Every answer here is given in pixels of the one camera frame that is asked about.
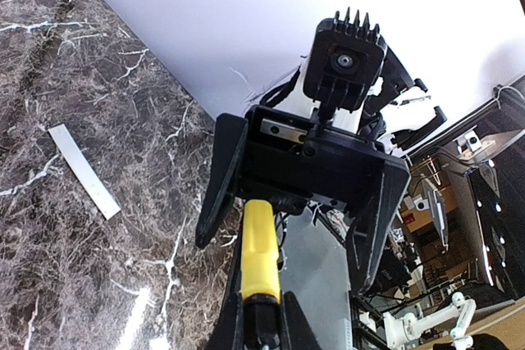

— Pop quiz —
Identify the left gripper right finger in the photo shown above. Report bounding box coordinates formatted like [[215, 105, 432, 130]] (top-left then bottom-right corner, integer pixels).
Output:
[[280, 291, 322, 350]]

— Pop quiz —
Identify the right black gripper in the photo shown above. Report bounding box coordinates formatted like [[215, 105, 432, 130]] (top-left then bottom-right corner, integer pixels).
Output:
[[195, 106, 411, 295]]

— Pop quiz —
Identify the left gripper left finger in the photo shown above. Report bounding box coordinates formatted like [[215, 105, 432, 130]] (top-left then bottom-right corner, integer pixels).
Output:
[[207, 239, 244, 350]]

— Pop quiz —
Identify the yellow handled screwdriver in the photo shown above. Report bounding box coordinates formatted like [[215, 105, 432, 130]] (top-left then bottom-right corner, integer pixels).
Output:
[[240, 200, 281, 349]]

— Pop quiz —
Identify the white battery compartment cover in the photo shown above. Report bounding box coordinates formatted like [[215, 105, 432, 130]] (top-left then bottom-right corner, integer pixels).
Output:
[[48, 124, 121, 220]]

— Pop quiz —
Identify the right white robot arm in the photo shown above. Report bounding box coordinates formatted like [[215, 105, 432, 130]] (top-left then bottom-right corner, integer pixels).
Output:
[[195, 51, 423, 295]]

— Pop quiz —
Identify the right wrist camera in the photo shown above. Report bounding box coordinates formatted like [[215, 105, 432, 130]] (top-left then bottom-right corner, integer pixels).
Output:
[[303, 10, 388, 122]]

